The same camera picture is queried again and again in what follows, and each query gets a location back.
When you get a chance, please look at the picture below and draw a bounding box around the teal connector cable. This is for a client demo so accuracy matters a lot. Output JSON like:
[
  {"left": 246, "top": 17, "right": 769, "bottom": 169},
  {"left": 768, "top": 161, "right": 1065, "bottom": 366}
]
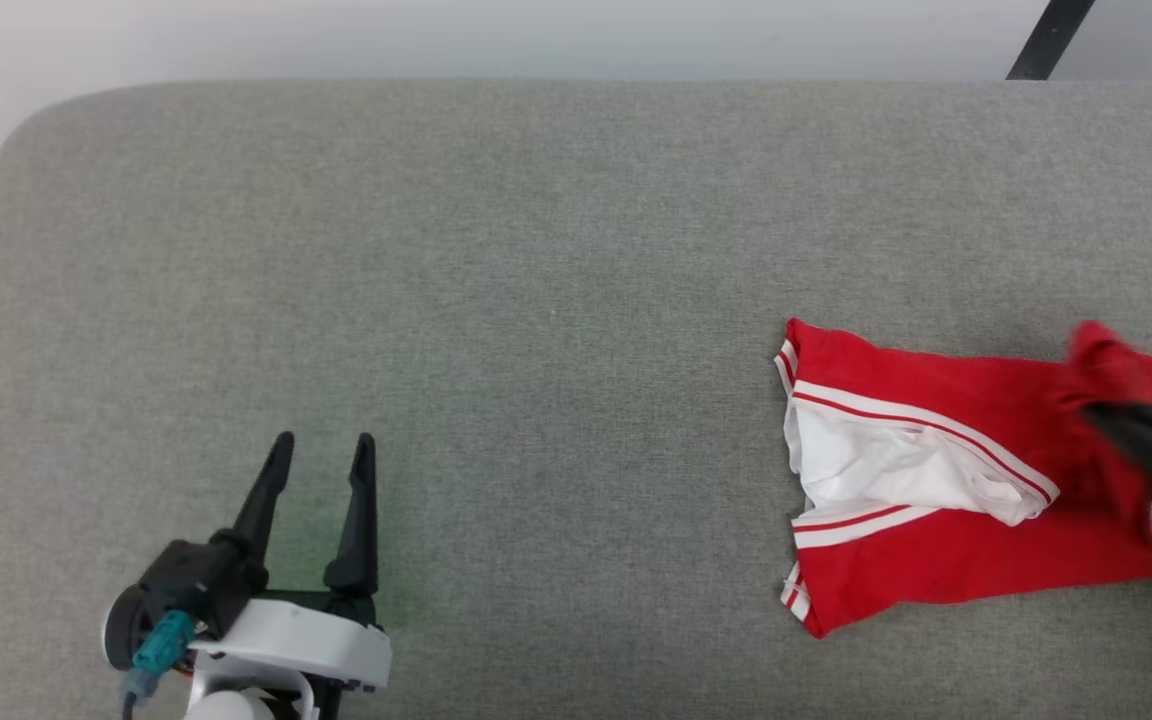
[{"left": 120, "top": 610, "right": 199, "bottom": 711}]

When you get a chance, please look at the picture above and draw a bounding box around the red and white basketball jersey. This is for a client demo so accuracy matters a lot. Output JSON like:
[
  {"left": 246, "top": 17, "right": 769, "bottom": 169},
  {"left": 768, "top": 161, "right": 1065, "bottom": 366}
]
[{"left": 774, "top": 318, "right": 1152, "bottom": 639}]

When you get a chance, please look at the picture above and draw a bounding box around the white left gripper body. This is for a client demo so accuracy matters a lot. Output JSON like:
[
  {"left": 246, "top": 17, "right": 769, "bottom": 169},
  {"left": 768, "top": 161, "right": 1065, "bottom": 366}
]
[{"left": 188, "top": 590, "right": 394, "bottom": 720}]

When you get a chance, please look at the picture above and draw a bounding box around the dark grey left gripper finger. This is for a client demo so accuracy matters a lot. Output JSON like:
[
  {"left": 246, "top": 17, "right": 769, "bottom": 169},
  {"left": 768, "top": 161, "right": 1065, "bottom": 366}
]
[
  {"left": 233, "top": 432, "right": 295, "bottom": 573},
  {"left": 323, "top": 432, "right": 380, "bottom": 600}
]

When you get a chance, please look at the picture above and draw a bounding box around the black diagonal strip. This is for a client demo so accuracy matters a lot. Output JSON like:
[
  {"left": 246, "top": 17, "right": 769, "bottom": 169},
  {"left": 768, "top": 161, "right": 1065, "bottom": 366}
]
[{"left": 1006, "top": 0, "right": 1097, "bottom": 81}]

